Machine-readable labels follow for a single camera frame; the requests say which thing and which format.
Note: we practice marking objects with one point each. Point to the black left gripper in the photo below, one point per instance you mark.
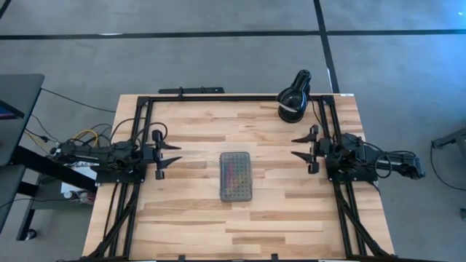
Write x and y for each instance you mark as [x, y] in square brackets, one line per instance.
[156, 156]

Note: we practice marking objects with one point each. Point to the dark screen on desk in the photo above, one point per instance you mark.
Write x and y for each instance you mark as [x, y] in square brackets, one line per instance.
[7, 111]

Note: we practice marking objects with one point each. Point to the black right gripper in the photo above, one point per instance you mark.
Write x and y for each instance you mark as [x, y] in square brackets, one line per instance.
[320, 149]

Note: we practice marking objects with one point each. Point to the gray metal stand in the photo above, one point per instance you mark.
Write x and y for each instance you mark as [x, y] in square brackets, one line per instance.
[451, 140]

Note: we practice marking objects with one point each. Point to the black aluminium table frame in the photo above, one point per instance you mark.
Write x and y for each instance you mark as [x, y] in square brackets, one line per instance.
[236, 98]

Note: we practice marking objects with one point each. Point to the black bar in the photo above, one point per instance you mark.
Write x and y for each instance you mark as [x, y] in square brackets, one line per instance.
[191, 90]

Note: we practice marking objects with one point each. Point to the clear plastic supply box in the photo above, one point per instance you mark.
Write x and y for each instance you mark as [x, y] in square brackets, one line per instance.
[236, 176]

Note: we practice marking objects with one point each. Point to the gray desk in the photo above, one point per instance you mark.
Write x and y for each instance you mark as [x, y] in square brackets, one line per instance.
[18, 109]

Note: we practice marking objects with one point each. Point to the white printed paper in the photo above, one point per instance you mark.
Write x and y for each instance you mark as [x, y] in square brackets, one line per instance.
[73, 187]

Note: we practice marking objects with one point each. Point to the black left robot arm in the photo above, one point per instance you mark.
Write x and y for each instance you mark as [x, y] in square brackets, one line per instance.
[94, 154]

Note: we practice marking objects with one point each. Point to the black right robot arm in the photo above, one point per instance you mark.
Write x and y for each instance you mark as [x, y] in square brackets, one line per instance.
[364, 160]

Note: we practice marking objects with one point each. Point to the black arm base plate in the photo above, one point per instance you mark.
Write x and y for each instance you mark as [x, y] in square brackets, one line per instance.
[116, 178]
[349, 178]

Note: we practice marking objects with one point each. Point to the black desk lamp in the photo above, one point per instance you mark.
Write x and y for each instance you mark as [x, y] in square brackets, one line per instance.
[293, 102]

